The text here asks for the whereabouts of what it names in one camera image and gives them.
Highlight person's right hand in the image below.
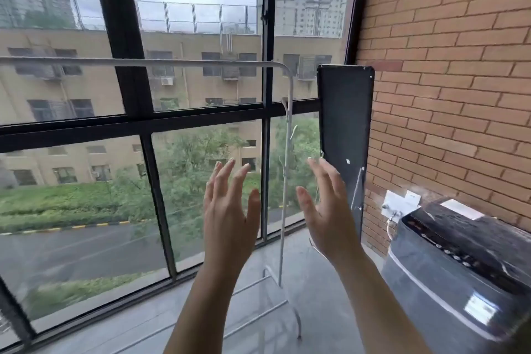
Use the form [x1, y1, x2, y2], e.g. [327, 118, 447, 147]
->
[295, 157, 366, 266]

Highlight person's left hand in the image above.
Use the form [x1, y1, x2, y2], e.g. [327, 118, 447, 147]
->
[203, 157, 261, 269]

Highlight dark grey washing machine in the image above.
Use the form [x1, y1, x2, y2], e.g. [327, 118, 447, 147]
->
[381, 198, 531, 354]

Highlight white metal drying rack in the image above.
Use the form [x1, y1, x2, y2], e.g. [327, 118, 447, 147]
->
[0, 55, 304, 354]

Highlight person's right forearm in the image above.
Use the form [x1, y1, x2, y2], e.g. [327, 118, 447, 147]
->
[331, 251, 432, 354]

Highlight person's left forearm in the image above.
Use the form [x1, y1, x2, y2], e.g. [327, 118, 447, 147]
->
[164, 260, 249, 354]

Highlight long beige building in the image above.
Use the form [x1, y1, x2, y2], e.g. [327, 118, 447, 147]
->
[0, 28, 347, 189]

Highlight white tall apartment buildings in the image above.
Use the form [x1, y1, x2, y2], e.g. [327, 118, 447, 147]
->
[255, 0, 349, 38]

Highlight white wall socket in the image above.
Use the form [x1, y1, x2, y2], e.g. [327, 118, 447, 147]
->
[381, 190, 422, 224]

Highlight rooftop wire fence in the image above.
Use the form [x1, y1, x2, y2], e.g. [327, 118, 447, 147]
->
[72, 0, 260, 34]

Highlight black metal window frame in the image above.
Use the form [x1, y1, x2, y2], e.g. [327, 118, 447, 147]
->
[0, 0, 374, 354]

